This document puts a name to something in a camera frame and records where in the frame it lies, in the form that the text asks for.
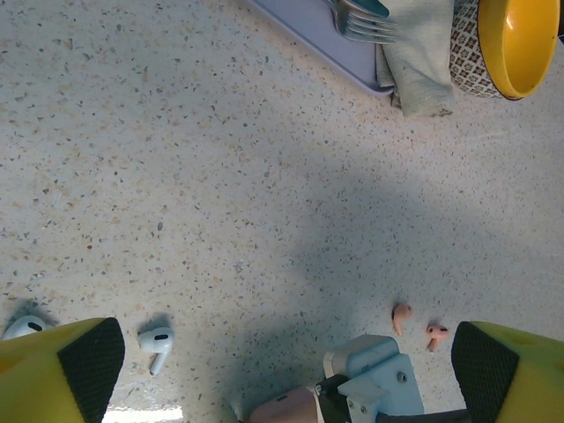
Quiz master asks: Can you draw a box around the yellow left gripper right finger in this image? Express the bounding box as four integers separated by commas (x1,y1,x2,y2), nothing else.
451,320,564,423

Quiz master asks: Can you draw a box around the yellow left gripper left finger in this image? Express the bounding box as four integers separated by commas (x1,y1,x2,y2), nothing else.
0,316,127,423

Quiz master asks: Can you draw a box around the pink earbud charging case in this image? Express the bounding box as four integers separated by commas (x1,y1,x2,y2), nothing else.
249,386,321,423

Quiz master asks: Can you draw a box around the white earbud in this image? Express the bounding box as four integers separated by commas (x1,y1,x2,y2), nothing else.
137,325,176,377
2,314,48,341

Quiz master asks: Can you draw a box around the pink earbud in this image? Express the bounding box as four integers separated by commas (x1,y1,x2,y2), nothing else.
390,302,414,337
425,323,449,353

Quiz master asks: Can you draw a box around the yellow patterned bowl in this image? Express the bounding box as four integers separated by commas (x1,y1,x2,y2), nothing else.
448,0,560,101

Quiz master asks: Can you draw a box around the beige folded cloth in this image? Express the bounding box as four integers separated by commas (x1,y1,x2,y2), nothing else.
374,0,457,118

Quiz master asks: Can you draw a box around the lilac serving tray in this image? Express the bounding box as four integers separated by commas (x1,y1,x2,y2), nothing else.
246,0,396,97

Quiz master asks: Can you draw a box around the silver fork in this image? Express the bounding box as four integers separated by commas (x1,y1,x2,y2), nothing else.
323,0,400,45

